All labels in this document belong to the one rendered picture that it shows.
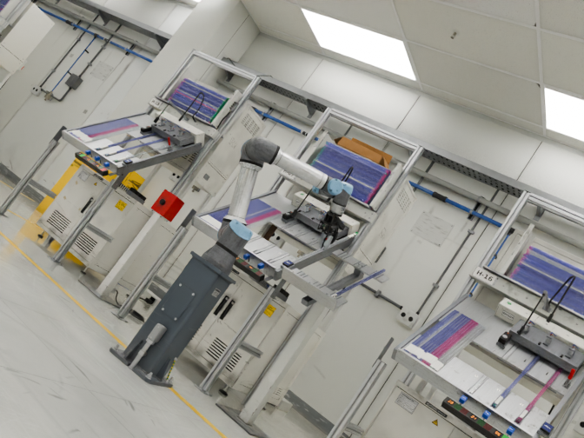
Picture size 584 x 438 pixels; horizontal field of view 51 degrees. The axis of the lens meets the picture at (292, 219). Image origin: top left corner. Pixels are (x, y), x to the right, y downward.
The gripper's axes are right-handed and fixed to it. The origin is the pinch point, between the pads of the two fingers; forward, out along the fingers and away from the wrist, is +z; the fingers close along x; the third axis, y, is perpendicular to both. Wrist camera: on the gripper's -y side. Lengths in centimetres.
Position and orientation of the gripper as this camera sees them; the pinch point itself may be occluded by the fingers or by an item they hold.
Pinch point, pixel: (323, 247)
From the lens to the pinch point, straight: 315.4
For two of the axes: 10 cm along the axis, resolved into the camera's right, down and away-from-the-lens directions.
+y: -5.9, -0.1, -8.1
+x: 7.3, 4.2, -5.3
